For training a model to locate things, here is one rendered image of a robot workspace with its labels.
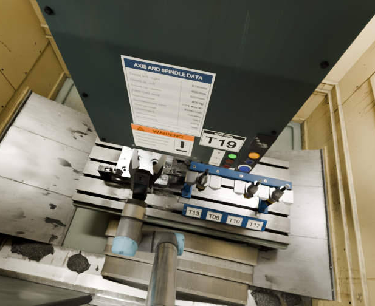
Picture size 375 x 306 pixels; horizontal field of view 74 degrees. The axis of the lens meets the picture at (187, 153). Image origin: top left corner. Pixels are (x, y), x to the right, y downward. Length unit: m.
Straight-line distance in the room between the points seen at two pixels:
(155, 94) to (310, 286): 1.38
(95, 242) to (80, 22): 1.41
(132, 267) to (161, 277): 0.81
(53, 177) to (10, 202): 0.26
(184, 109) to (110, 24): 0.20
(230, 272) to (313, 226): 0.56
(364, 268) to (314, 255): 0.30
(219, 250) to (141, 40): 1.30
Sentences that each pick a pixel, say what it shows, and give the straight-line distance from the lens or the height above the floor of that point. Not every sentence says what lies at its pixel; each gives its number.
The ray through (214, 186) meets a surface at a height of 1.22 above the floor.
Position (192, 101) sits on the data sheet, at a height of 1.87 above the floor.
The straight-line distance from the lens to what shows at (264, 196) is 1.16.
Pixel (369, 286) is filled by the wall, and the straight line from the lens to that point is 1.43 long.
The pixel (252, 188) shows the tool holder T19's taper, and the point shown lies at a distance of 1.10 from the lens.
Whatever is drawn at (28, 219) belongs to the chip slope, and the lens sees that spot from 1.75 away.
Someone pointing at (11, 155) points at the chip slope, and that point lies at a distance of 1.84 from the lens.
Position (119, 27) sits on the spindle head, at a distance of 0.42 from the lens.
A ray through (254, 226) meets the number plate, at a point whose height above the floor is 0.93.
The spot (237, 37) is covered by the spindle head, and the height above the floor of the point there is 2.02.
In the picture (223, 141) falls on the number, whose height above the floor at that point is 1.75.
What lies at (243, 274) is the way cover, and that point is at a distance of 1.60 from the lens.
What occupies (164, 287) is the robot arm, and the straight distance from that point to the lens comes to 0.72.
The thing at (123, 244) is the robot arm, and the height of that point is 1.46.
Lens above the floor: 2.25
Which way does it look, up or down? 62 degrees down
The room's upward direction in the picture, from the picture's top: 10 degrees clockwise
